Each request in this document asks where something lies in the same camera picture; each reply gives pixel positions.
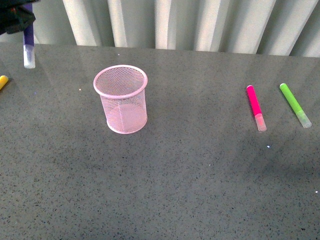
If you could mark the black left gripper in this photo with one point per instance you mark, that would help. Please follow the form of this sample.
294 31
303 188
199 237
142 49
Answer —
16 15

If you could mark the purple marker pen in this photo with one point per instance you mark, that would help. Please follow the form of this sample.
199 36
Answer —
29 47

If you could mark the pink mesh pen cup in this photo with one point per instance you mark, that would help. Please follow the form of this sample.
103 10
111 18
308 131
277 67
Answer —
122 93

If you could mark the yellow marker pen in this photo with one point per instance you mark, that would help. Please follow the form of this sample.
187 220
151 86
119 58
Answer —
3 81

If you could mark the pink marker pen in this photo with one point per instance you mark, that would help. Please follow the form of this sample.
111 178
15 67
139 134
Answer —
256 109

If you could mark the grey pleated curtain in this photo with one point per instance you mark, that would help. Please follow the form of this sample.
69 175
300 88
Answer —
266 27

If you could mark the green marker pen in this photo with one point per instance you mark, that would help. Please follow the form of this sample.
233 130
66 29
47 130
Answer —
294 104

